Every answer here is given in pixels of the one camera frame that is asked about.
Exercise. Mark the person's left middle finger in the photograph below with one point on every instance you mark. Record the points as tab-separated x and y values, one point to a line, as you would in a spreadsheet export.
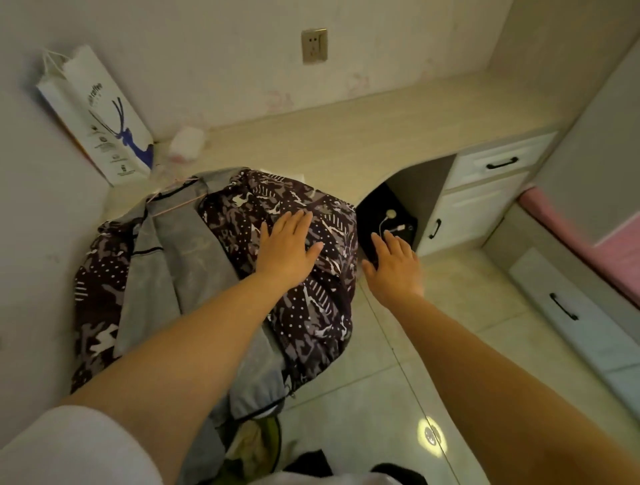
291	223

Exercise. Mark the person's right middle finger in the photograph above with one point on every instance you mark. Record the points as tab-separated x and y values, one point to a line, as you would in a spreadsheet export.
392	243

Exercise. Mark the person's right hand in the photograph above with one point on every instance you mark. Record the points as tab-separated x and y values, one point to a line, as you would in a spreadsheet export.
397	280

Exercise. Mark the grey garment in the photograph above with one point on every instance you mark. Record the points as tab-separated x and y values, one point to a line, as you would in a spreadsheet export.
175	265

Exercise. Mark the person's right little finger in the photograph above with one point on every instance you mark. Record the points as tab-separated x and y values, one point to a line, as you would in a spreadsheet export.
414	257

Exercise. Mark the pink mattress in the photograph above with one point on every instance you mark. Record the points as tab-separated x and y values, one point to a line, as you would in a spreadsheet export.
600	250

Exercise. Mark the white desk drawer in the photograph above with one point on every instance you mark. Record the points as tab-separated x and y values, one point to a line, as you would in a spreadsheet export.
500	159

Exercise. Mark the green fabric item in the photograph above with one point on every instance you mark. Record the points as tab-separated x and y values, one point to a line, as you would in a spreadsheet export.
260	444

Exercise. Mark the person's left forearm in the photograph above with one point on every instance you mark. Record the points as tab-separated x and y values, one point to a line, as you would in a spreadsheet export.
190	359

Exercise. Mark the white desk cabinet door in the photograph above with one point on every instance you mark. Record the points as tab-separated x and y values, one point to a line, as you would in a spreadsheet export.
475	212

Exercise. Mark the black fabric item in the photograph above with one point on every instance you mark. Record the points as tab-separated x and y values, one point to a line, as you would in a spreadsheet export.
310	463
400	474

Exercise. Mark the person's right thumb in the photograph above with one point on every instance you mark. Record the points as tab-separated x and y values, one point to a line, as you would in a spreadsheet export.
369	272

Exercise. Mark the person's left little finger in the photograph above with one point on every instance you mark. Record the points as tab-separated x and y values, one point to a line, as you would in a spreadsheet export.
264	233

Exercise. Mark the person's right forearm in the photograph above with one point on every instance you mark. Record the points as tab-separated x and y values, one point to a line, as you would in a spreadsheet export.
500	389

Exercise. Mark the person's left thumb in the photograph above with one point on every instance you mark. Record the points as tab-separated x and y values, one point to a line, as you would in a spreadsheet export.
313	253

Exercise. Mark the dark patterned garment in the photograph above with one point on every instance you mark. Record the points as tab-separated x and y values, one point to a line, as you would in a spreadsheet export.
320	310

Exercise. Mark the black box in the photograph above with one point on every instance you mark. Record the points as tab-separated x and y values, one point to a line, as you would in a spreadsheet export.
370	215

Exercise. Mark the white paper bag blue deer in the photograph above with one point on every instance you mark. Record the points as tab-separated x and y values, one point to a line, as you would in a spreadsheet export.
102	120

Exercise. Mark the person's left hand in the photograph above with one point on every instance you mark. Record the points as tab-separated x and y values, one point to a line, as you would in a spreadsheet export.
285	255

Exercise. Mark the white shirt sleeve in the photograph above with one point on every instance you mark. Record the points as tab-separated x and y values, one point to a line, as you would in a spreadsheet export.
70	449

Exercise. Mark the white bed drawer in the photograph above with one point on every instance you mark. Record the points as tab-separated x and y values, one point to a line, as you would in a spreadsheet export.
585	320

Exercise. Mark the wall power socket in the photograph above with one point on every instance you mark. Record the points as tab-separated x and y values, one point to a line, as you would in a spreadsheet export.
314	46

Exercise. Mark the white pink tissue pack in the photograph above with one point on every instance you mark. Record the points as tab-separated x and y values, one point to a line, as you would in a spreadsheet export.
186	144

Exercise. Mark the pink clothes hanger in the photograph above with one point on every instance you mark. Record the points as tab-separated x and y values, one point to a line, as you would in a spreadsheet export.
175	204

